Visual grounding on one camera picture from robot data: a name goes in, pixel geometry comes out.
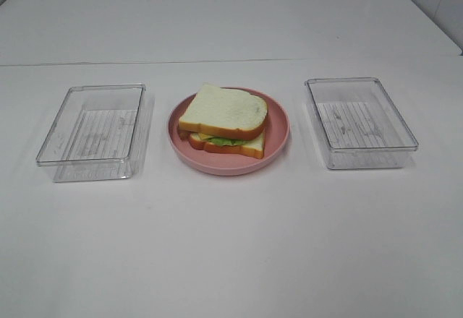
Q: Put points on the green lettuce leaf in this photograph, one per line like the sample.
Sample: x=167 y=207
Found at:
x=220 y=141

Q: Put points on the bread slice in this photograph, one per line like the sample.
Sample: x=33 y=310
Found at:
x=254 y=148
x=225 y=112

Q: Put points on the yellow cheese slice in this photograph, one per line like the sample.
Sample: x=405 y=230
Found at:
x=204 y=137

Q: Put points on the brown bacon strip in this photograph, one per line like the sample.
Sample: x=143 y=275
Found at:
x=183 y=134

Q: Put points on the pink round plate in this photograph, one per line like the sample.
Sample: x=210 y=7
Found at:
x=276 y=136

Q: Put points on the right clear plastic tray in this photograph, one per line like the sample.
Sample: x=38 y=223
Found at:
x=357 y=124

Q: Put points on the clear plastic tray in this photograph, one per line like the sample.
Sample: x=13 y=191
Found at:
x=357 y=124
x=98 y=134

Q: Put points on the left clear plastic tray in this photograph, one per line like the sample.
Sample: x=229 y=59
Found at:
x=98 y=134

